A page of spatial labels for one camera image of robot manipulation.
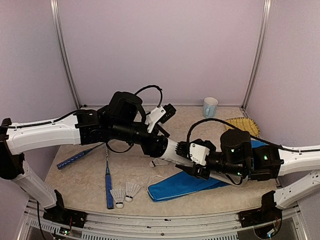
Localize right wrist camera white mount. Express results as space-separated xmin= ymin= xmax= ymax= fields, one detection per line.
xmin=189 ymin=143 xmax=210 ymax=166

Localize right blue badminton racket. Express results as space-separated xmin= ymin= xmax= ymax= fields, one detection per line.
xmin=105 ymin=146 xmax=114 ymax=210

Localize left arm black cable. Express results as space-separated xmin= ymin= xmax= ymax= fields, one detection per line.
xmin=134 ymin=84 xmax=165 ymax=108

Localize blue racket cover bag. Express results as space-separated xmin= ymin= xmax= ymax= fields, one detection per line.
xmin=147 ymin=139 xmax=263 ymax=203

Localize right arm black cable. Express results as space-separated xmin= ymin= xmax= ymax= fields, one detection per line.
xmin=186 ymin=117 xmax=320 ymax=153

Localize left aluminium corner post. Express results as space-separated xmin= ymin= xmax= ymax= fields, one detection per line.
xmin=50 ymin=0 xmax=82 ymax=110

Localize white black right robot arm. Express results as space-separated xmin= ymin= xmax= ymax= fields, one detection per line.
xmin=175 ymin=129 xmax=320 ymax=222

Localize white shuttlecock tube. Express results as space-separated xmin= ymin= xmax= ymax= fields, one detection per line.
xmin=158 ymin=139 xmax=193 ymax=167

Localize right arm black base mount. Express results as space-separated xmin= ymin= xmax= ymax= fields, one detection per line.
xmin=238 ymin=190 xmax=282 ymax=228

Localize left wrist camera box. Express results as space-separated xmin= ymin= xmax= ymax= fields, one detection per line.
xmin=159 ymin=103 xmax=177 ymax=124

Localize blue badminton racket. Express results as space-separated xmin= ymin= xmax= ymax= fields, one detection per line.
xmin=105 ymin=146 xmax=114 ymax=210
xmin=56 ymin=145 xmax=99 ymax=170

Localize aluminium front rail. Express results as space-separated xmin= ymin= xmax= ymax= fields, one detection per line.
xmin=17 ymin=199 xmax=308 ymax=240

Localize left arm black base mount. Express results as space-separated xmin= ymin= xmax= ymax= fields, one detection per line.
xmin=43 ymin=189 xmax=88 ymax=229

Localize white plastic shuttlecock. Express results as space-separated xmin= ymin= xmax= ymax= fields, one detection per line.
xmin=149 ymin=158 xmax=169 ymax=168
xmin=110 ymin=188 xmax=126 ymax=209
xmin=125 ymin=181 xmax=141 ymax=203

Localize right aluminium corner post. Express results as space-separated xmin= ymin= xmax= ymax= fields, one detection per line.
xmin=241 ymin=0 xmax=272 ymax=112

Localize left blue badminton racket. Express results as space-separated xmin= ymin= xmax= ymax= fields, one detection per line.
xmin=56 ymin=145 xmax=99 ymax=170

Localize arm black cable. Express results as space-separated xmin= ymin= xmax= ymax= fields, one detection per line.
xmin=186 ymin=117 xmax=320 ymax=153
xmin=134 ymin=84 xmax=165 ymax=108

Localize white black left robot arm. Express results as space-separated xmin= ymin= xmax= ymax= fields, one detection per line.
xmin=0 ymin=91 xmax=176 ymax=223

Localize light blue ceramic mug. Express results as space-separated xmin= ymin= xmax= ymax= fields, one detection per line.
xmin=203 ymin=97 xmax=219 ymax=119

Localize aluminium corner post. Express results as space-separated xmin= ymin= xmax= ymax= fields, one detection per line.
xmin=50 ymin=0 xmax=82 ymax=110
xmin=241 ymin=0 xmax=272 ymax=112

